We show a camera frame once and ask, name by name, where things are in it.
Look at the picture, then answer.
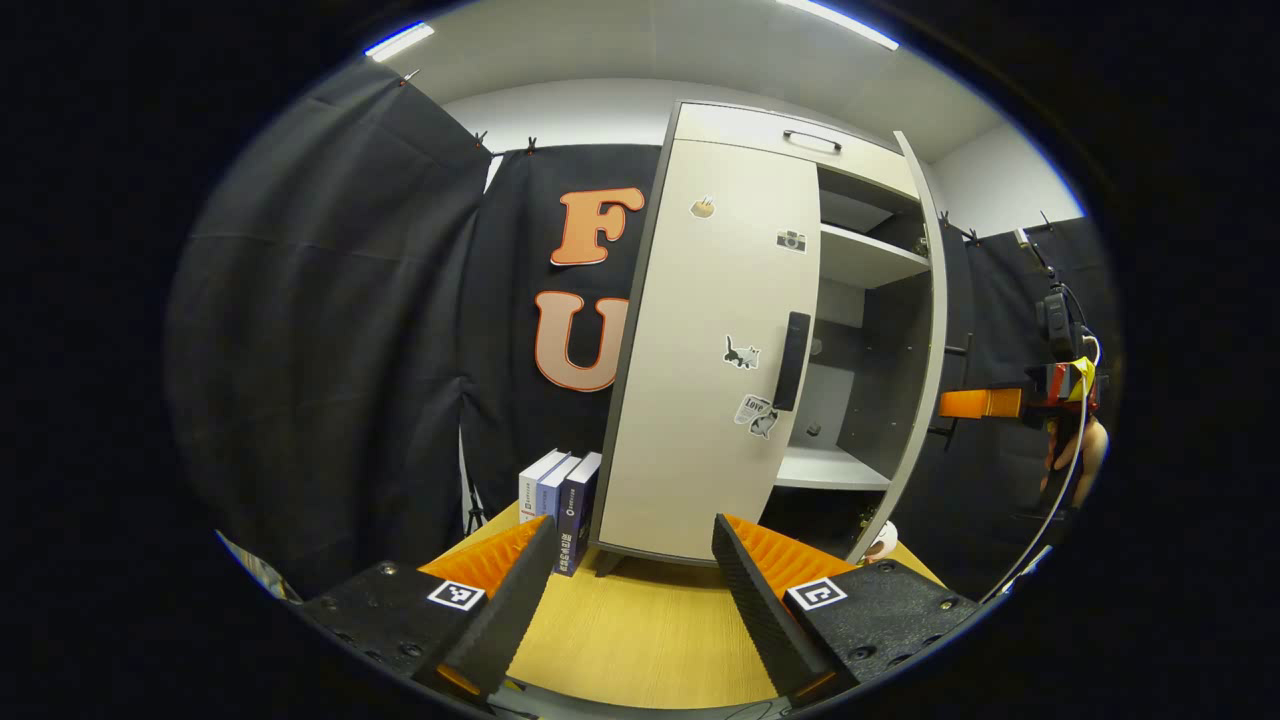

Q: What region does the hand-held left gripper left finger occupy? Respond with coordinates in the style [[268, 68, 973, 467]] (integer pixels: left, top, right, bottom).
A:
[[300, 515, 558, 701]]

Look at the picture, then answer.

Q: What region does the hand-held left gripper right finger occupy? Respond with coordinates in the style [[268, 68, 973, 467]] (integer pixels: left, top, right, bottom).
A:
[[712, 513, 981, 706]]

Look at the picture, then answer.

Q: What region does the black door handle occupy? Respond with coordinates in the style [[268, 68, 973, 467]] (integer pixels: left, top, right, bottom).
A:
[[772, 312, 813, 413], [928, 335, 973, 438]]

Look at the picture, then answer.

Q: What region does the cream double-door shoe cabinet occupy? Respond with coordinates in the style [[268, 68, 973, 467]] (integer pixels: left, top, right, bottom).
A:
[[590, 100, 951, 579]]

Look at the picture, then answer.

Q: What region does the cream door with camera sticker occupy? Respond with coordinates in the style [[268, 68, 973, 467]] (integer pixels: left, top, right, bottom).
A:
[[590, 138, 823, 566]]

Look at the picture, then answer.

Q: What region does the dark blue book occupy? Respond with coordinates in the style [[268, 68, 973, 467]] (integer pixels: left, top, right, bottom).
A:
[[555, 452, 604, 578]]

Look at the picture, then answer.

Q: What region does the blue and white book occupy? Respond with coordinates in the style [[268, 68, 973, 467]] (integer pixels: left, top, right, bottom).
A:
[[537, 453, 583, 526]]

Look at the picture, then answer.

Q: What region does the black backdrop cloth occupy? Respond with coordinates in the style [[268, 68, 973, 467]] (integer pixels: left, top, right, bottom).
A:
[[165, 60, 1121, 601]]

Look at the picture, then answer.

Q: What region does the ceiling light strip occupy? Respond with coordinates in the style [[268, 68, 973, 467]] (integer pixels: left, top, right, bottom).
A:
[[363, 22, 436, 59], [775, 0, 901, 51]]

